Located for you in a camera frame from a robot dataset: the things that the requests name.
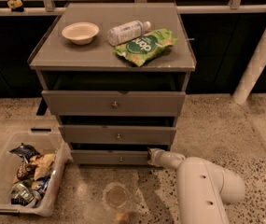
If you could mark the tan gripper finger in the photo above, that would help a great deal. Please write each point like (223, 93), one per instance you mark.
(151, 155)

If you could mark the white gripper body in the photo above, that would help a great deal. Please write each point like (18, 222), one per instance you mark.
(159, 158)

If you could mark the grey bottom drawer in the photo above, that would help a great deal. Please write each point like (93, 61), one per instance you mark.
(104, 157)

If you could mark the grey drawer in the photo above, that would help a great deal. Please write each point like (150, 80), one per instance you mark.
(115, 103)
(97, 134)
(104, 157)

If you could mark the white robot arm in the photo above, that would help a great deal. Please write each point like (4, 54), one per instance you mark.
(202, 187)

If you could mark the grey middle drawer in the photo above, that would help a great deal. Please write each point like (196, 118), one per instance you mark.
(97, 134)

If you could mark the grey drawer cabinet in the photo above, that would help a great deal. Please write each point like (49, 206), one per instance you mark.
(64, 66)

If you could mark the grey top drawer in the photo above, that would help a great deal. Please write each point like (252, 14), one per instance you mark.
(115, 103)

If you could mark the green snack bag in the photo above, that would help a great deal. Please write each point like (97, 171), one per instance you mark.
(146, 47)

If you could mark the blue soda can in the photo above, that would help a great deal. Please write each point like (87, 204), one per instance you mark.
(40, 190)

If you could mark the clear plastic bin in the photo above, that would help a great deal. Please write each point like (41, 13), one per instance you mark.
(44, 143)

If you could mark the dark blue snack bag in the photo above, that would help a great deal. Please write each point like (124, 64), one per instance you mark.
(25, 151)

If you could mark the clear plastic water bottle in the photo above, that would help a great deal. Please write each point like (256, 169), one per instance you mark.
(127, 31)

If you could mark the brown snack bag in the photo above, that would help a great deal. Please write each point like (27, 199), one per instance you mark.
(25, 171)

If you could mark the green soda can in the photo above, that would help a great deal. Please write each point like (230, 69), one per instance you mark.
(20, 194)

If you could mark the white paper bowl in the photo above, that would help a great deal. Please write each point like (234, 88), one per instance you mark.
(80, 33)

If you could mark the white diagonal pillar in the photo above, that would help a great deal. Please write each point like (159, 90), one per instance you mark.
(252, 73)

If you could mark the yellow black toy figure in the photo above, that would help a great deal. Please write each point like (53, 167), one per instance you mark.
(15, 5)

